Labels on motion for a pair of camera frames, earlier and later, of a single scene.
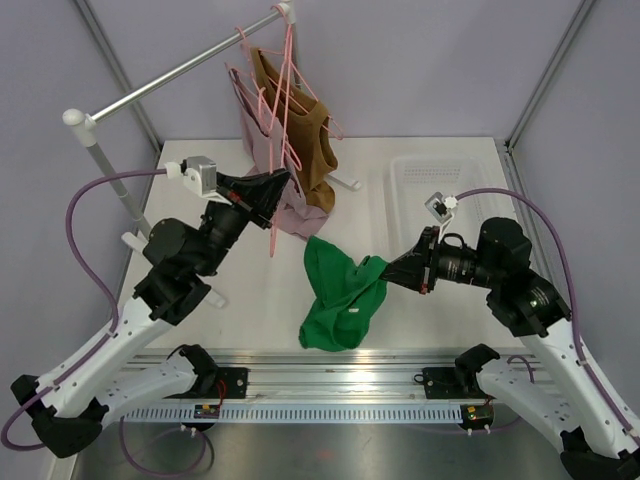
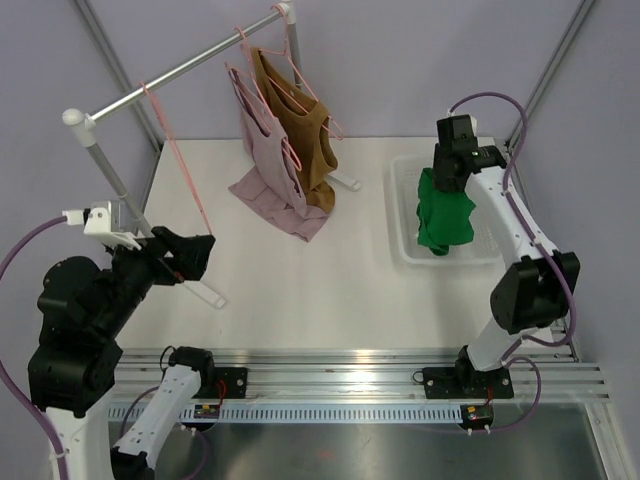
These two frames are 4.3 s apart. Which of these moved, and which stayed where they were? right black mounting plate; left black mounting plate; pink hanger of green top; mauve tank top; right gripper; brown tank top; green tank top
Moved: green tank top; right gripper; pink hanger of green top
Stayed: mauve tank top; left black mounting plate; brown tank top; right black mounting plate
